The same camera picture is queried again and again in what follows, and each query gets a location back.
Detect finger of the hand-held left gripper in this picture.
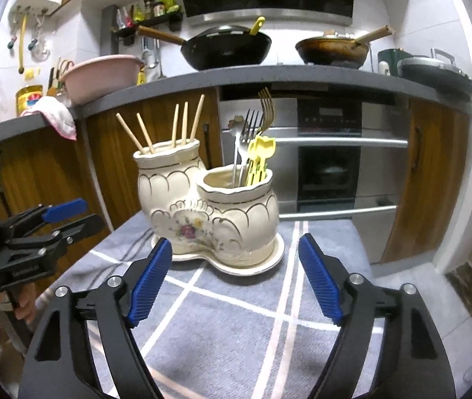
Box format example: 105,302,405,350
5,214,106,287
0,199,88,237

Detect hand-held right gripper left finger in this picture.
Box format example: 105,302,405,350
17,237,174,399

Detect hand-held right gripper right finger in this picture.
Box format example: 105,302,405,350
298,233,456,399

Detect cream ceramic double utensil holder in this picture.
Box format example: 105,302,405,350
133,139,285,276

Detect yellow plastic spoon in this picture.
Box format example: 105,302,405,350
256,135,277,175
246,138,266,186

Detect silver fork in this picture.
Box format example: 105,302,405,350
238,109,263,186

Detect gold fork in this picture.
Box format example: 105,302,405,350
258,87,277,140

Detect person's left hand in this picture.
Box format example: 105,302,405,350
0,283,39,325

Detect pink towel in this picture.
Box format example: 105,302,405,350
22,96,77,141

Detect yellow oil bottle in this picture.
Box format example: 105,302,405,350
15,84,43,118

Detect built-in oven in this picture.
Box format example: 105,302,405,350
219,85,411,221

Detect knife block with scissors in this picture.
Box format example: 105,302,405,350
47,58,74,96

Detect pink plastic basin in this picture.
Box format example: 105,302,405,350
59,54,146,105

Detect hanging metal ladles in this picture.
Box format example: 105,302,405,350
141,35,168,81

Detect black spice rack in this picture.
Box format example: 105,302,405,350
102,0,184,51

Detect brown frying pan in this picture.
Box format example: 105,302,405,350
295,25,395,70

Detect green kettle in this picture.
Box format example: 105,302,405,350
377,49,413,76

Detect grey pan with lid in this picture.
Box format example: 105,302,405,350
397,49,472,100

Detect yellow gas hose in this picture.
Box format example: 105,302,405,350
18,14,27,75

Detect black wok with wooden handle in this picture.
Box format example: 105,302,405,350
137,24,272,71

